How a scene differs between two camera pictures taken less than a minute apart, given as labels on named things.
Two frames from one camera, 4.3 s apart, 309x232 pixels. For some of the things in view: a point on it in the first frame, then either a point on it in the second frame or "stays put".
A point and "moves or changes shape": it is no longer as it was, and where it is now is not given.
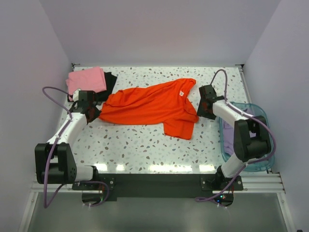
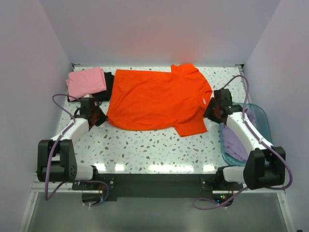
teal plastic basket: [250, 110] stays put
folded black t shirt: [104, 95] stays put
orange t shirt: [167, 104] moves or changes shape
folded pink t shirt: [92, 79] stays put
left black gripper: [97, 112] to [103, 118]
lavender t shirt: [228, 134] stays put
